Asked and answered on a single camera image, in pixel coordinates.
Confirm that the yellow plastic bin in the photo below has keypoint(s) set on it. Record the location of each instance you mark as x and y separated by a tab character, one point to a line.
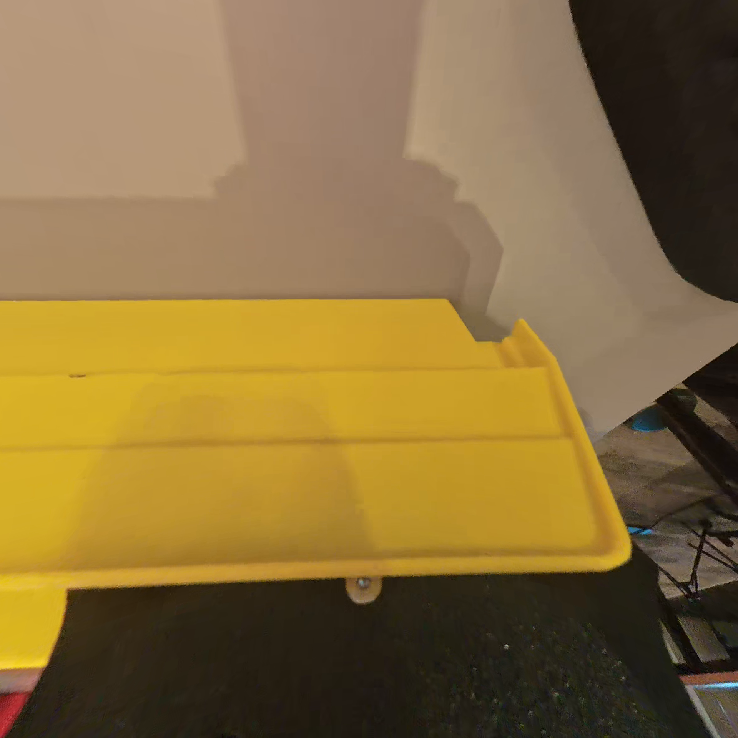
288	490

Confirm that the blue floor marker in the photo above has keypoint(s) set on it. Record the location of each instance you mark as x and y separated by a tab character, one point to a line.
646	421

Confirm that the black metal bar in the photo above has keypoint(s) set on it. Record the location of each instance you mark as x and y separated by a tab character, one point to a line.
697	432

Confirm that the black tripod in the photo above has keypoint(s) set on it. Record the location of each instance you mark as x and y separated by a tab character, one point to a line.
697	553

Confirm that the red plastic bin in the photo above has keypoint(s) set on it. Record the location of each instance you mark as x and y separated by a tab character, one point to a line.
8	718

